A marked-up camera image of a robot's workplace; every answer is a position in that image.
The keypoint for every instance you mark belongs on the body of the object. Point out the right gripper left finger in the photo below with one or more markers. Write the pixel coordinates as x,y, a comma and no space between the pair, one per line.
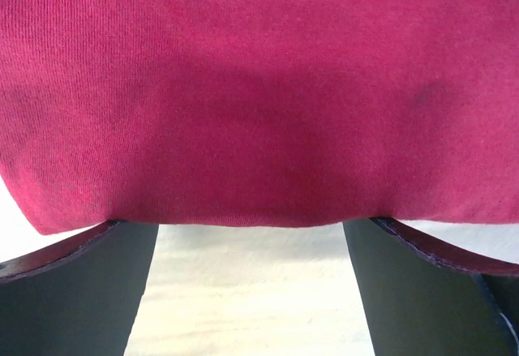
78,296

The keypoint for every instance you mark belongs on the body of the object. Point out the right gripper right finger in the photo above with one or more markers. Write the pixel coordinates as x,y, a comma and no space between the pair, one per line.
424,296

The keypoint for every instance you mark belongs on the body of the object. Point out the dark red t shirt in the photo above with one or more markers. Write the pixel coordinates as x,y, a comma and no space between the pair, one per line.
259,112

